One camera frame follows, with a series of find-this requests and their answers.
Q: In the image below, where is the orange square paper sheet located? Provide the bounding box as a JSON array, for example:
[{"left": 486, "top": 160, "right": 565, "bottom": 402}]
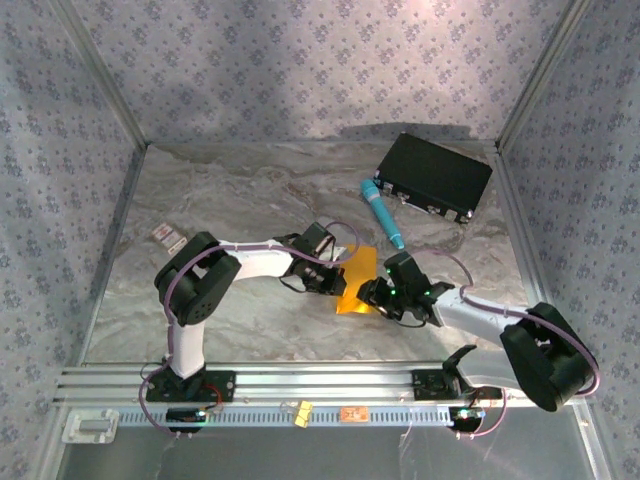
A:
[{"left": 334, "top": 243, "right": 379, "bottom": 316}]

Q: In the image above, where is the teal marker pen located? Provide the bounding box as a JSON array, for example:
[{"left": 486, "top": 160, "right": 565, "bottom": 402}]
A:
[{"left": 359, "top": 179, "right": 405, "bottom": 251}]

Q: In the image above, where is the black hard case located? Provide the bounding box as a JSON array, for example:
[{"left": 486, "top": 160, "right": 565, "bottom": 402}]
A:
[{"left": 373, "top": 132, "right": 494, "bottom": 225}]

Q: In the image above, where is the yellow clip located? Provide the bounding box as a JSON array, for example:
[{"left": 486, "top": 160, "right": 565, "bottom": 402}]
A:
[{"left": 293, "top": 399, "right": 315, "bottom": 430}]

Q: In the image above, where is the small red white card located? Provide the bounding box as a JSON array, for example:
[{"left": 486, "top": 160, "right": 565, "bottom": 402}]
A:
[{"left": 151, "top": 222, "right": 189, "bottom": 256}]

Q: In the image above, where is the purple cable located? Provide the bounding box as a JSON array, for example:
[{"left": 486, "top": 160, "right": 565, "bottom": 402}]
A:
[
  {"left": 412, "top": 248, "right": 601, "bottom": 441},
  {"left": 137, "top": 219, "right": 362, "bottom": 442}
]

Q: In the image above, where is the long aluminium mounting rail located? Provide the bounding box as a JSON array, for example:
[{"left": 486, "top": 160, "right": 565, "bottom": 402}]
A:
[{"left": 52, "top": 363, "right": 596, "bottom": 407}]

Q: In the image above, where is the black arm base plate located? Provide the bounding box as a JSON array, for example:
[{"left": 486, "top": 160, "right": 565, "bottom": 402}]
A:
[
  {"left": 412, "top": 368, "right": 504, "bottom": 401},
  {"left": 144, "top": 370, "right": 237, "bottom": 404}
]

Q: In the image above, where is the aluminium frame bar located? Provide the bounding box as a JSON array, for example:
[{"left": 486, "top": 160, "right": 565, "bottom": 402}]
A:
[
  {"left": 494, "top": 144, "right": 571, "bottom": 364},
  {"left": 49, "top": 0, "right": 151, "bottom": 149},
  {"left": 74, "top": 142, "right": 151, "bottom": 369},
  {"left": 494, "top": 0, "right": 594, "bottom": 151}
]

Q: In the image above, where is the grey slotted cable duct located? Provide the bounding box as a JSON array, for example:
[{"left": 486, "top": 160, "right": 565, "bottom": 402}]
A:
[{"left": 117, "top": 405, "right": 454, "bottom": 429}]

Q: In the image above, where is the white metal bracket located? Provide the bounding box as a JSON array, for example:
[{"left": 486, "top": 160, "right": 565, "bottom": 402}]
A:
[{"left": 62, "top": 408, "right": 120, "bottom": 445}]

